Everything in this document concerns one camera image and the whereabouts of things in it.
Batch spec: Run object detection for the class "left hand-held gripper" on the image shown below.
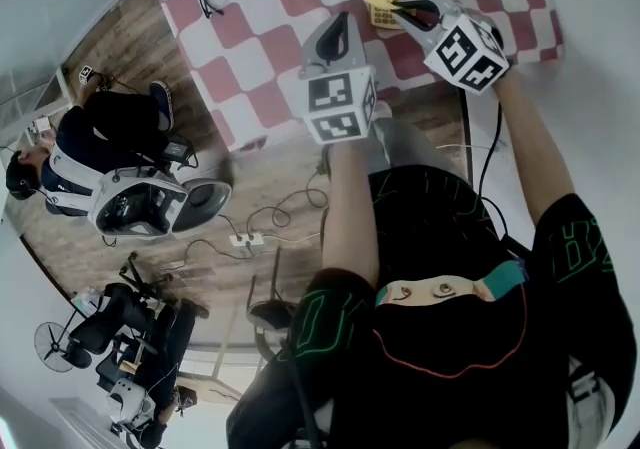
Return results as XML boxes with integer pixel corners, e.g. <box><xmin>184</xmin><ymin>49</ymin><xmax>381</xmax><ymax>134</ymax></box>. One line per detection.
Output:
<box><xmin>292</xmin><ymin>11</ymin><xmax>378</xmax><ymax>146</ymax></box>

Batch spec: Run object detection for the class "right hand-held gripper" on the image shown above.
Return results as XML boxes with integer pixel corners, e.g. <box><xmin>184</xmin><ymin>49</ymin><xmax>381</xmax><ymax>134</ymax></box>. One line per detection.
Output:
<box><xmin>391</xmin><ymin>0</ymin><xmax>511</xmax><ymax>96</ymax></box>

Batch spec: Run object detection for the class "white power strip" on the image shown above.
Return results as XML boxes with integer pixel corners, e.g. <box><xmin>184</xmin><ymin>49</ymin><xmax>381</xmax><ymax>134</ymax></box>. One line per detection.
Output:
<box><xmin>228</xmin><ymin>231</ymin><xmax>266</xmax><ymax>250</ymax></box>

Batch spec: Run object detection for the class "black floor cable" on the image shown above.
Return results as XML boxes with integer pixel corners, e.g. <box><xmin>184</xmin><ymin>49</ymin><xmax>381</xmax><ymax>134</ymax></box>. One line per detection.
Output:
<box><xmin>217</xmin><ymin>169</ymin><xmax>331</xmax><ymax>258</ymax></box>

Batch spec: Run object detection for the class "red white checkered tablecloth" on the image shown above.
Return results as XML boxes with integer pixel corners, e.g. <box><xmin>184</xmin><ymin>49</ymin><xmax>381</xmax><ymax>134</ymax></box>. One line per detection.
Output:
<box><xmin>137</xmin><ymin>0</ymin><xmax>566</xmax><ymax>153</ymax></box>

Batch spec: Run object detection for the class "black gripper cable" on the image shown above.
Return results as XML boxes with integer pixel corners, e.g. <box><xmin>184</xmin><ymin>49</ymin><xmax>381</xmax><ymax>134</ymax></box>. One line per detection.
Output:
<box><xmin>477</xmin><ymin>101</ymin><xmax>507</xmax><ymax>238</ymax></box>

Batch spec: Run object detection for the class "black power box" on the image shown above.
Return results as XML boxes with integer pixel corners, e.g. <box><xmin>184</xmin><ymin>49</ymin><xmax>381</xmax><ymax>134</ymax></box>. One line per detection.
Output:
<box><xmin>162</xmin><ymin>140</ymin><xmax>191</xmax><ymax>163</ymax></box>

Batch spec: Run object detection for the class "person's black printed shirt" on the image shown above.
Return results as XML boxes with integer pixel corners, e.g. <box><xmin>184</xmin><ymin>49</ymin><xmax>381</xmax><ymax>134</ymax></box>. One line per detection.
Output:
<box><xmin>227</xmin><ymin>164</ymin><xmax>640</xmax><ymax>449</ymax></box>

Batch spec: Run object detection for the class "person's left forearm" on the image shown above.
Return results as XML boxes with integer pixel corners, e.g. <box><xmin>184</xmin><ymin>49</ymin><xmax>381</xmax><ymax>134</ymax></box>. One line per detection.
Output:
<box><xmin>321</xmin><ymin>139</ymin><xmax>382</xmax><ymax>288</ymax></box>

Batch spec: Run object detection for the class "black stool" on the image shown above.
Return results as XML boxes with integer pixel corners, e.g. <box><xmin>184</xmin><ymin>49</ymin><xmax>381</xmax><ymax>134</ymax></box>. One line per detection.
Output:
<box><xmin>244</xmin><ymin>246</ymin><xmax>301</xmax><ymax>363</ymax></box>

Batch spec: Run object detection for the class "black table leg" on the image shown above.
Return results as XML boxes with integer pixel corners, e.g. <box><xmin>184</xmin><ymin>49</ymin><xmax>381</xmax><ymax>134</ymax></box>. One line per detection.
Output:
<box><xmin>457</xmin><ymin>86</ymin><xmax>475</xmax><ymax>184</ymax></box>

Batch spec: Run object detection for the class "black floor fan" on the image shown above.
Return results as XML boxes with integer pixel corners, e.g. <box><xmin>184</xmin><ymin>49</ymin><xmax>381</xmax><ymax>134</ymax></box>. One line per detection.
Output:
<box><xmin>33</xmin><ymin>320</ymin><xmax>77</xmax><ymax>374</ymax></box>

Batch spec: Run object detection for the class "person's right forearm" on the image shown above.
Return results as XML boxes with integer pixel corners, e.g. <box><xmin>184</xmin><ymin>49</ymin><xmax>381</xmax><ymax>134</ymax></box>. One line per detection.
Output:
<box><xmin>492</xmin><ymin>69</ymin><xmax>576</xmax><ymax>229</ymax></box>

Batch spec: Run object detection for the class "yellow calculator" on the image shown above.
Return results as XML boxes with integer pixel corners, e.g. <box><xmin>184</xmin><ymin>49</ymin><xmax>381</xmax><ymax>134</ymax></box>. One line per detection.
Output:
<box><xmin>369</xmin><ymin>4</ymin><xmax>409</xmax><ymax>31</ymax></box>

